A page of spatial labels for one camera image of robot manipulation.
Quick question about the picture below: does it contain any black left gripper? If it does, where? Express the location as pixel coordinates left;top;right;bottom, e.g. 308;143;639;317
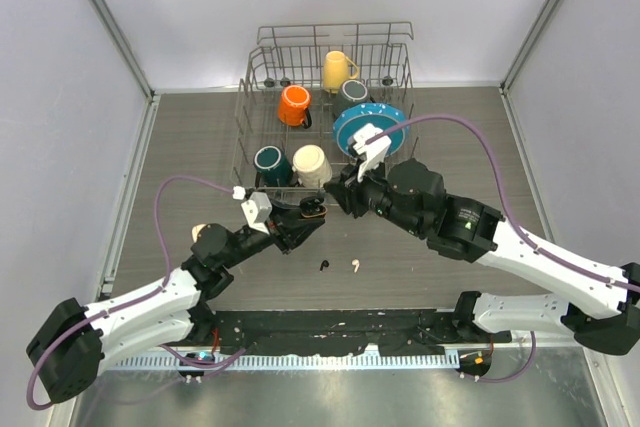
222;196;323;269

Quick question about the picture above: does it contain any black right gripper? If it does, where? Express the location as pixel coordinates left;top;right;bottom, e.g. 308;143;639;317
326;153;425;237

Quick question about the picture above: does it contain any black earbud charging case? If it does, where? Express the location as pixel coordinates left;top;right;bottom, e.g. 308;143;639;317
299;196;327;219

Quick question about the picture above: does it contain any white earbud charging case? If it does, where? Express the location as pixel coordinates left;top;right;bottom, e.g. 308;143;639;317
191;224;206;242

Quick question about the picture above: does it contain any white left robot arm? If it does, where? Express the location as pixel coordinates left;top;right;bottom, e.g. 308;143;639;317
26;191;327;410

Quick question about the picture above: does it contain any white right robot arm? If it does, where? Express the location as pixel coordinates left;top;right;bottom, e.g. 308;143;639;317
324;159;639;356

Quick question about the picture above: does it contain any cream white mug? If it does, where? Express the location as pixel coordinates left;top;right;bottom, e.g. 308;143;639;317
292;144;333;189

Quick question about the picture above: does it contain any dark green mug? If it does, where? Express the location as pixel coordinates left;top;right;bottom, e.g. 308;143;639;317
253;145;293;187

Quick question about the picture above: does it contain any blue dotted plate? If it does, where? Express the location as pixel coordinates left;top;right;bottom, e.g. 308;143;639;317
333;102;407;158

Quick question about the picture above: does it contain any orange mug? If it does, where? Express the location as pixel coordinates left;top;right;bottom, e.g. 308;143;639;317
278;85;312;129

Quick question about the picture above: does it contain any grey mug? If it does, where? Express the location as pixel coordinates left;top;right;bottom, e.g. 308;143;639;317
331;79;371;117

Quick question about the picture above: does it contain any yellow mug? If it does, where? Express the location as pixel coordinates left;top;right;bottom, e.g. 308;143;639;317
322;50;360;94

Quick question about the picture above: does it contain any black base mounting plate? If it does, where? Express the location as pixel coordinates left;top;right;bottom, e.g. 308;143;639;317
164;307;511;356

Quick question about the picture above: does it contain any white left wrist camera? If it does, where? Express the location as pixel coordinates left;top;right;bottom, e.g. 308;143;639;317
232;186;272;234

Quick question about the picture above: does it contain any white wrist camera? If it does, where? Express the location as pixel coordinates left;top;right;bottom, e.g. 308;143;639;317
232;186;272;234
349;123;391;183

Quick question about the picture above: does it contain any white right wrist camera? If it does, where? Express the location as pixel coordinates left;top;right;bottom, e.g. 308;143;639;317
349;123;391;183

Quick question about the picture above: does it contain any grey wire dish rack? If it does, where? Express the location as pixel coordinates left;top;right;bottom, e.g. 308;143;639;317
230;21;415;189

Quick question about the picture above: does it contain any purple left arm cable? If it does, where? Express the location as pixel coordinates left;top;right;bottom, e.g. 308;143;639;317
25;175;249;411

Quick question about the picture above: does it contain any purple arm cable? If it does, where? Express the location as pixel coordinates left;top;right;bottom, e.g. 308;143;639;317
367;114;640;383
25;175;249;411

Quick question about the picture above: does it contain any white slotted cable duct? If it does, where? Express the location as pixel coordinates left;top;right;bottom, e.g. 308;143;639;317
112;348;460;371

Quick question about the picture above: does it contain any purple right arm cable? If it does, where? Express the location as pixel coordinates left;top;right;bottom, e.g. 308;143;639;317
367;114;640;383

